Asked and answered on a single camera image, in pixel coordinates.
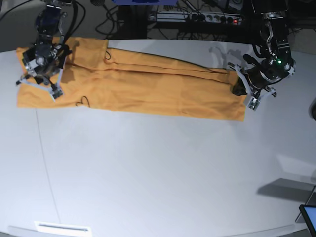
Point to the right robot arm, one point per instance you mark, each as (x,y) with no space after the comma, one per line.
(49,26)

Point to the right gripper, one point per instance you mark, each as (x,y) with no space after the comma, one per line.
(43,66)

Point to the white paper label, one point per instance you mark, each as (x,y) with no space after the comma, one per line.
(63,229)

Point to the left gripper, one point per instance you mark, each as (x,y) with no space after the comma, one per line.
(258,79)

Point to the computer monitor with stand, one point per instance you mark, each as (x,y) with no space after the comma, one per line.
(287,189)

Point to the white power strip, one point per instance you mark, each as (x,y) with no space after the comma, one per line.
(209,17)

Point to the yellow T-shirt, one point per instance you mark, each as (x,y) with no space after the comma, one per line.
(120,80)

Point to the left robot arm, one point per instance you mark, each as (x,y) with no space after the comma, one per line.
(268,32)

